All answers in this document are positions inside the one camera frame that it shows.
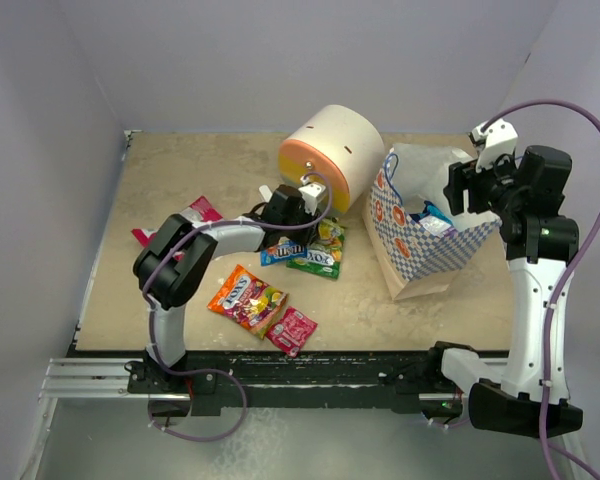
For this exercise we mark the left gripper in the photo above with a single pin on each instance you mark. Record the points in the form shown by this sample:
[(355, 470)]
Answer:
[(307, 235)]

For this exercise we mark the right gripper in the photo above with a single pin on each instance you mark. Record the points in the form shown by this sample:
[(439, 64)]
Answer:
[(464, 178)]

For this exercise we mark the large blue snack bag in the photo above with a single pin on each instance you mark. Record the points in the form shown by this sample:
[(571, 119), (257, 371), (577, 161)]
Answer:
[(430, 209)]

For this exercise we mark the purple snack bag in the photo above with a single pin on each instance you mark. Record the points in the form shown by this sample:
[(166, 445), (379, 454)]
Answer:
[(436, 227)]

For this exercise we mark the blue m&m's packet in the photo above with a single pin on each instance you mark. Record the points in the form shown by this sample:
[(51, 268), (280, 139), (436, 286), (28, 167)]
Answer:
[(282, 252)]

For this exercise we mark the checkered paper bag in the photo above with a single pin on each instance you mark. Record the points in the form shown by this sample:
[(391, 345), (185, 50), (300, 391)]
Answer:
[(420, 244)]

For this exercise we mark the pink snack bag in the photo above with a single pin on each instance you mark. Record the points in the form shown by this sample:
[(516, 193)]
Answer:
[(200, 210)]

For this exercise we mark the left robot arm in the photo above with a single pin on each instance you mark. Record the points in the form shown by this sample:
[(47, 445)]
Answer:
[(171, 268)]

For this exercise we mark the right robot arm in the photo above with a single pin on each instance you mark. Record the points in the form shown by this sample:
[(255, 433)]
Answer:
[(530, 397)]

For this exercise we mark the green Fox's candy bag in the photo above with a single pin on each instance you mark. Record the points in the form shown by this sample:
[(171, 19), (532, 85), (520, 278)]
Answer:
[(323, 256)]

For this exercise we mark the orange Fox's candy bag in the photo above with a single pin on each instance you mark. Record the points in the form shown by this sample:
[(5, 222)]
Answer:
[(248, 301)]

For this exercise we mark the small white plastic bar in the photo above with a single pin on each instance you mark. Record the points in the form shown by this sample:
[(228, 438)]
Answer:
[(265, 193)]

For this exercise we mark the round mini drawer cabinet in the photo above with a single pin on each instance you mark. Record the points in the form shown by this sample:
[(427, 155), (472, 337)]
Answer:
[(341, 145)]

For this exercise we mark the small pink candy packet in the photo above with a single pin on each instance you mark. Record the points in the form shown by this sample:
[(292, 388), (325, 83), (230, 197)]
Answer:
[(291, 332)]

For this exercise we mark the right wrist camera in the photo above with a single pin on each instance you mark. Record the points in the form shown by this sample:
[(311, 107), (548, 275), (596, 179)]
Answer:
[(492, 142)]

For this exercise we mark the black table front rail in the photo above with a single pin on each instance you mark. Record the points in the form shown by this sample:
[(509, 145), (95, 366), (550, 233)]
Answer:
[(205, 383)]

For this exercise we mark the aluminium frame rail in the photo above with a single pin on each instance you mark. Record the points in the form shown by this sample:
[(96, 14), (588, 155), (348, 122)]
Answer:
[(85, 378)]

